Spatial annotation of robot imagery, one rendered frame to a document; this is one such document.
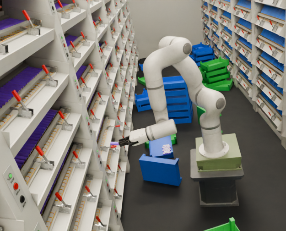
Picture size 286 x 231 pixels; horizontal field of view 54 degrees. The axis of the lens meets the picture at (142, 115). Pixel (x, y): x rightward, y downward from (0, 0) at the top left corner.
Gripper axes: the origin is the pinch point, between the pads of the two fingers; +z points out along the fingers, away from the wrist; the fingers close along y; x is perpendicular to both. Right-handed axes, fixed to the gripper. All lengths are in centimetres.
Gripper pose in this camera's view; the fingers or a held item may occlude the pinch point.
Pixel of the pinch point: (122, 142)
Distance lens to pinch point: 162.2
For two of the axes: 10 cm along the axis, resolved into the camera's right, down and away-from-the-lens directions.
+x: 3.5, 8.4, 4.2
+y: -0.1, 4.5, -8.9
